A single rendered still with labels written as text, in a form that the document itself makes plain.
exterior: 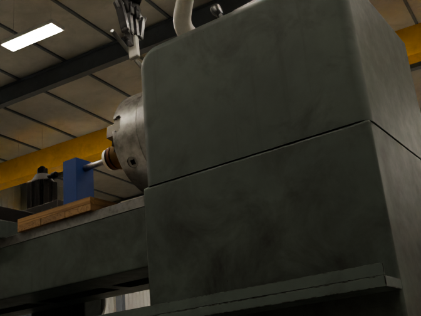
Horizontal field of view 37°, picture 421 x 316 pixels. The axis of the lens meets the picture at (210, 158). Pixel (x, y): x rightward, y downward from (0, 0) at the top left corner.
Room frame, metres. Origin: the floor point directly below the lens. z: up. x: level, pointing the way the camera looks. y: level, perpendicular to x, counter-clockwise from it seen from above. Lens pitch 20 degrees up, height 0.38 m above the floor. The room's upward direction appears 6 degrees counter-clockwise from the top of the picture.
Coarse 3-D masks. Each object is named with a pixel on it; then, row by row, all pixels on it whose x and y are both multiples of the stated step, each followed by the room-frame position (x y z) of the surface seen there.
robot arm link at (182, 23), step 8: (176, 0) 1.78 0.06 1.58; (184, 0) 1.75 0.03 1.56; (192, 0) 1.77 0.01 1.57; (176, 8) 1.80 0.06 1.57; (184, 8) 1.79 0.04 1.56; (176, 16) 1.83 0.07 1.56; (184, 16) 1.82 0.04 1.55; (176, 24) 1.87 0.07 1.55; (184, 24) 1.86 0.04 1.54; (192, 24) 1.91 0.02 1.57; (176, 32) 1.91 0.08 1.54; (184, 32) 1.89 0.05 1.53
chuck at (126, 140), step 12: (132, 96) 1.67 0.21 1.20; (120, 108) 1.65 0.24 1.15; (132, 108) 1.61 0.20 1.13; (120, 120) 1.63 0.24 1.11; (132, 120) 1.60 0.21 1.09; (120, 132) 1.63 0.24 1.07; (132, 132) 1.61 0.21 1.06; (120, 144) 1.64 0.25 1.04; (132, 144) 1.62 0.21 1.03; (120, 156) 1.65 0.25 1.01; (132, 156) 1.64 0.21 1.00; (144, 156) 1.62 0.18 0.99; (132, 168) 1.66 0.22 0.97; (144, 168) 1.65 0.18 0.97; (132, 180) 1.70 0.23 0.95; (144, 180) 1.69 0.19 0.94
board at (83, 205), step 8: (80, 200) 1.68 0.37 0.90; (88, 200) 1.67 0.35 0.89; (96, 200) 1.68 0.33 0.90; (104, 200) 1.71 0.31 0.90; (56, 208) 1.73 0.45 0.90; (64, 208) 1.72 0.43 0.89; (72, 208) 1.70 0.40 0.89; (80, 208) 1.68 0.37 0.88; (88, 208) 1.67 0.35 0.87; (96, 208) 1.68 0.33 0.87; (32, 216) 1.79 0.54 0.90; (40, 216) 1.77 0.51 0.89; (48, 216) 1.75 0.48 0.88; (56, 216) 1.73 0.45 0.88; (64, 216) 1.72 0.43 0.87; (72, 216) 1.71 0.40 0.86; (24, 224) 1.81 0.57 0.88; (32, 224) 1.79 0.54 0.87; (40, 224) 1.77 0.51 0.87
